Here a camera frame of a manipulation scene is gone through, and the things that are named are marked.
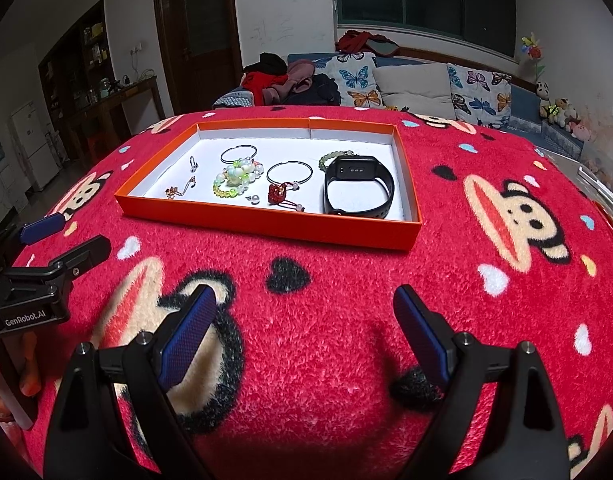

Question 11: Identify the black smartwatch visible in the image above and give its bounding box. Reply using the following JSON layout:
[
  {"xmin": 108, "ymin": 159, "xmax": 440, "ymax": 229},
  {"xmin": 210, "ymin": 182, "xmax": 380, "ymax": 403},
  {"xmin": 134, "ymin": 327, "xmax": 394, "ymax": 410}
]
[{"xmin": 323, "ymin": 155, "xmax": 396, "ymax": 219}]

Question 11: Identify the dark wooden door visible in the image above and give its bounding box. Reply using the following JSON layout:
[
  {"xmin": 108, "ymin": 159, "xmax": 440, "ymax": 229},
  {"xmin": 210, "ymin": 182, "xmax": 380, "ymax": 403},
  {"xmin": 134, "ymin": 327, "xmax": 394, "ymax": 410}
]
[{"xmin": 151, "ymin": 0, "xmax": 244, "ymax": 117}]

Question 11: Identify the grey table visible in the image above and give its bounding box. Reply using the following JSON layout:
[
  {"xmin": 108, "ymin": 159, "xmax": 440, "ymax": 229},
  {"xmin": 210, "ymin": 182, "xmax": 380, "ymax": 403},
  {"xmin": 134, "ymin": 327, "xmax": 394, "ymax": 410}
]
[{"xmin": 576, "ymin": 160, "xmax": 613, "ymax": 223}]

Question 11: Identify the thin silver bangle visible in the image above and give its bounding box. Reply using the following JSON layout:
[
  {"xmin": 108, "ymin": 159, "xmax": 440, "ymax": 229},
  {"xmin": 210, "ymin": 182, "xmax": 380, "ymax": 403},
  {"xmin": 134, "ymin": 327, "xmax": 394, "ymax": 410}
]
[{"xmin": 220, "ymin": 144, "xmax": 258, "ymax": 165}]

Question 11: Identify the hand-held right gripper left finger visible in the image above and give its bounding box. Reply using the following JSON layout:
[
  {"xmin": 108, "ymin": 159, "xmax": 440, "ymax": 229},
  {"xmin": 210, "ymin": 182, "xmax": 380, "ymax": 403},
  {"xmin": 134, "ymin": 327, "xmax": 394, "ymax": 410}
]
[{"xmin": 41, "ymin": 284, "xmax": 220, "ymax": 480}]

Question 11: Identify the dark shelf cabinet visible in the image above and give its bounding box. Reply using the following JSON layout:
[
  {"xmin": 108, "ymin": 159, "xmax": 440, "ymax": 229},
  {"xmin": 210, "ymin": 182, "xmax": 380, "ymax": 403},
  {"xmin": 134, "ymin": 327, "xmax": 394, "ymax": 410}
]
[{"xmin": 39, "ymin": 0, "xmax": 113, "ymax": 113}]

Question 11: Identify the person's left hand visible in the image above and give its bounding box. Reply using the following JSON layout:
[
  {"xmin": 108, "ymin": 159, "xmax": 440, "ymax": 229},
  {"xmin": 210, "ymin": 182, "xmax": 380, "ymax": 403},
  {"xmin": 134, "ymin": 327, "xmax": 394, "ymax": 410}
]
[{"xmin": 0, "ymin": 332, "xmax": 43, "ymax": 398}]

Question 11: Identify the grey garment on sofa back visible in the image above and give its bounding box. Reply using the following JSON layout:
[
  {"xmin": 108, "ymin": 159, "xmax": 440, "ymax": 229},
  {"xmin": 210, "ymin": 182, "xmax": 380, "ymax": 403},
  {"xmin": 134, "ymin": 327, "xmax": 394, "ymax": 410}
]
[{"xmin": 371, "ymin": 35, "xmax": 403, "ymax": 59}]

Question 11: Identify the red printed blanket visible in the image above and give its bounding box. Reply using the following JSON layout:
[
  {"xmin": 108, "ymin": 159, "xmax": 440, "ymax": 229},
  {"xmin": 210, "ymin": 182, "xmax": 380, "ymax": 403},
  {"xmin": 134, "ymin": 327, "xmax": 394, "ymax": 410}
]
[{"xmin": 11, "ymin": 107, "xmax": 613, "ymax": 480}]

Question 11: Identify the red garment on sofa back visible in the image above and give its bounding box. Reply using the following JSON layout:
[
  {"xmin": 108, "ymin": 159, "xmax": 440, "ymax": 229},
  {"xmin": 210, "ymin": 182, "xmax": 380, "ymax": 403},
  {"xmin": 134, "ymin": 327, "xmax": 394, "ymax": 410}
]
[{"xmin": 336, "ymin": 30, "xmax": 387, "ymax": 57}]

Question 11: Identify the colourful pinwheel flower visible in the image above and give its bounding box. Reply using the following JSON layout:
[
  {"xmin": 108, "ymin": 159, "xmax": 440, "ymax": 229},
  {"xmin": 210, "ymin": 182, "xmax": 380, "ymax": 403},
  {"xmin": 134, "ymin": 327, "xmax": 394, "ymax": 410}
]
[{"xmin": 521, "ymin": 32, "xmax": 545, "ymax": 82}]

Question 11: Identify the butterfly print pillow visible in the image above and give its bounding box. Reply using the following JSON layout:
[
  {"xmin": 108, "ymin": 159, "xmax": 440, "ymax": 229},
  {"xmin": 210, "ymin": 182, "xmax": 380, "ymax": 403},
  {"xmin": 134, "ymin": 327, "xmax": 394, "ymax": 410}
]
[
  {"xmin": 446, "ymin": 62, "xmax": 513, "ymax": 128},
  {"xmin": 326, "ymin": 52, "xmax": 388, "ymax": 110}
]

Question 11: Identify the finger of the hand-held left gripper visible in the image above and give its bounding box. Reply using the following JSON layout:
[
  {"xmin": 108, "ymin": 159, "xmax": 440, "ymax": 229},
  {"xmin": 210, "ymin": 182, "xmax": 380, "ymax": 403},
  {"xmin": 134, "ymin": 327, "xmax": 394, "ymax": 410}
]
[
  {"xmin": 0, "ymin": 212, "xmax": 67, "ymax": 262},
  {"xmin": 1, "ymin": 235, "xmax": 113, "ymax": 292}
]

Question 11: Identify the white refrigerator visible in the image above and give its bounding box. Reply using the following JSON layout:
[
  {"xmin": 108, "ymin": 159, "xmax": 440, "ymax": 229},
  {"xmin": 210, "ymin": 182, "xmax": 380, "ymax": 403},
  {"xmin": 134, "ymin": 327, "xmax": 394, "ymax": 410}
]
[{"xmin": 9, "ymin": 100, "xmax": 60, "ymax": 187}]

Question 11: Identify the red crystal charm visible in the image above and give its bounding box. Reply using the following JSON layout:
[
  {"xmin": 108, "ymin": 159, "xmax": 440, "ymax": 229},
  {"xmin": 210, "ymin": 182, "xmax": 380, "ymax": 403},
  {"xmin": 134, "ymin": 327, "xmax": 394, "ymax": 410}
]
[{"xmin": 268, "ymin": 183, "xmax": 307, "ymax": 214}]

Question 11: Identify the orange shallow box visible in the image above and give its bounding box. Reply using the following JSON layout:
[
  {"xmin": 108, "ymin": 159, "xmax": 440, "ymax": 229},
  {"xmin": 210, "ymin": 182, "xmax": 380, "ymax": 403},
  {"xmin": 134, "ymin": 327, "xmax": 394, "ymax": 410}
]
[{"xmin": 115, "ymin": 117, "xmax": 423, "ymax": 251}]

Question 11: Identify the beige cushion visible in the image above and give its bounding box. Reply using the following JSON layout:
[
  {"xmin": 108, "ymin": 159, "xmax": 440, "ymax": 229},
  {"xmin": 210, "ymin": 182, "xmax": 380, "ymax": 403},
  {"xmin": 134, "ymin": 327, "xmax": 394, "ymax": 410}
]
[{"xmin": 373, "ymin": 62, "xmax": 455, "ymax": 121}]

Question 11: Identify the blue sofa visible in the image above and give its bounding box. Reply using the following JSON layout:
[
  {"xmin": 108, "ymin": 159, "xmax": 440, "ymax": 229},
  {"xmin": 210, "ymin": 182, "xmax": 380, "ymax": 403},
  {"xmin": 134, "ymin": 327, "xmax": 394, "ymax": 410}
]
[{"xmin": 214, "ymin": 52, "xmax": 589, "ymax": 161}]

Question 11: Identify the wooden side table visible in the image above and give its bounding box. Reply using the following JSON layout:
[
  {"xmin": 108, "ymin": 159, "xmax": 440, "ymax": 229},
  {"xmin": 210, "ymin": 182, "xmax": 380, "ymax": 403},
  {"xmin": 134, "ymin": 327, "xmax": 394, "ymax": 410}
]
[{"xmin": 66, "ymin": 77, "xmax": 166, "ymax": 162}]

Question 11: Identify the multicoloured beaded bracelet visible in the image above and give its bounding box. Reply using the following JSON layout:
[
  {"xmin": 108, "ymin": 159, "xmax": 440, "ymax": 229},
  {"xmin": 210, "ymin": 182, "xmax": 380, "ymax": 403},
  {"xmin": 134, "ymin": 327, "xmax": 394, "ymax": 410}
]
[{"xmin": 212, "ymin": 158, "xmax": 266, "ymax": 199}]

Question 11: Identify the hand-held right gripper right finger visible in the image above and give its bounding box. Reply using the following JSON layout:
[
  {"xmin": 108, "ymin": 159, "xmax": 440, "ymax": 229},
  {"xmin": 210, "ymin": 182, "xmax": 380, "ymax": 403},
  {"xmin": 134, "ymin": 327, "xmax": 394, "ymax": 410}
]
[{"xmin": 392, "ymin": 284, "xmax": 572, "ymax": 480}]

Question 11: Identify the black cloth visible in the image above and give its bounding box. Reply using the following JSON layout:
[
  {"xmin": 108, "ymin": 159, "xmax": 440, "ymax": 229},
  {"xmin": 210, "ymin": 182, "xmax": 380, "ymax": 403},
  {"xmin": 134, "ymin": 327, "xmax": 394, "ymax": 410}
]
[{"xmin": 244, "ymin": 52, "xmax": 290, "ymax": 74}]

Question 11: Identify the pink garment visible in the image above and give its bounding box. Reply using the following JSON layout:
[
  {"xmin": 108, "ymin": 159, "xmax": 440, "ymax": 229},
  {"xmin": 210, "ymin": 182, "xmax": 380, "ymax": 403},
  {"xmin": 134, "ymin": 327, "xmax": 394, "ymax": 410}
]
[{"xmin": 264, "ymin": 59, "xmax": 318, "ymax": 107}]

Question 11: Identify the pile of plush toys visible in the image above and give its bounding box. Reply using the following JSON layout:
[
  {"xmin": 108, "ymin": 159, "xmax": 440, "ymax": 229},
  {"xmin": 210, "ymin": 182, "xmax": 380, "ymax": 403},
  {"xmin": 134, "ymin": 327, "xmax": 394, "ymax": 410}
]
[{"xmin": 536, "ymin": 80, "xmax": 593, "ymax": 143}]

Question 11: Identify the green beaded bracelet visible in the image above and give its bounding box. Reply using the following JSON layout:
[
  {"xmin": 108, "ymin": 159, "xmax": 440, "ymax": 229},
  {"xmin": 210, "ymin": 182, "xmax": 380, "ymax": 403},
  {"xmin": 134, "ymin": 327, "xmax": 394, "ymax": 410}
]
[{"xmin": 318, "ymin": 149, "xmax": 358, "ymax": 171}]

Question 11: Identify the rose gold necklace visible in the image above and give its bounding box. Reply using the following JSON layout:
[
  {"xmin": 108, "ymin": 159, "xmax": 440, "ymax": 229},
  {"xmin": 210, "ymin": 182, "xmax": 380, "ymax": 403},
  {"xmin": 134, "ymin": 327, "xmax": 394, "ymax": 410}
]
[{"xmin": 165, "ymin": 156, "xmax": 202, "ymax": 200}]

